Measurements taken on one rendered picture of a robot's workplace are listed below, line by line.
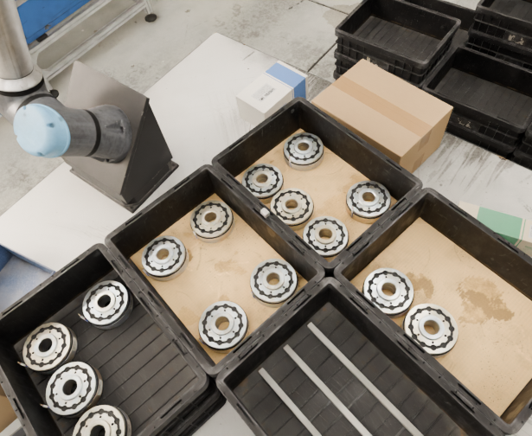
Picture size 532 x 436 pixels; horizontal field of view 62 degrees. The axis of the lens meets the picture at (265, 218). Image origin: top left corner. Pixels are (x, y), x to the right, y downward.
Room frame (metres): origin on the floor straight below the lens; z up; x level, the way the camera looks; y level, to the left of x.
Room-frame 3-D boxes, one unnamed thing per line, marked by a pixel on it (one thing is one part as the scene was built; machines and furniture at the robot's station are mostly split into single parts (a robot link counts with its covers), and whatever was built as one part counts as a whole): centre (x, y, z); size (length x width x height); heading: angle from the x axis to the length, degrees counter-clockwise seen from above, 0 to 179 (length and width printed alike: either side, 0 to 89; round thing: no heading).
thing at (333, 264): (0.60, -0.12, 0.92); 0.40 x 0.30 x 0.02; 32
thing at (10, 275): (0.56, 0.67, 0.74); 0.20 x 0.15 x 0.07; 54
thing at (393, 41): (1.47, -0.65, 0.37); 0.40 x 0.30 x 0.45; 43
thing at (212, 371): (0.44, 0.13, 0.92); 0.40 x 0.30 x 0.02; 32
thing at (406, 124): (0.83, -0.36, 0.78); 0.30 x 0.22 x 0.16; 35
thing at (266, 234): (0.44, 0.13, 0.87); 0.40 x 0.30 x 0.11; 32
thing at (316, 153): (0.73, -0.13, 0.86); 0.10 x 0.10 x 0.01
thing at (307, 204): (0.56, -0.07, 0.86); 0.10 x 0.10 x 0.01
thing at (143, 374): (0.28, 0.38, 0.87); 0.40 x 0.30 x 0.11; 32
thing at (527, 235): (0.46, -0.58, 0.73); 0.24 x 0.06 x 0.06; 57
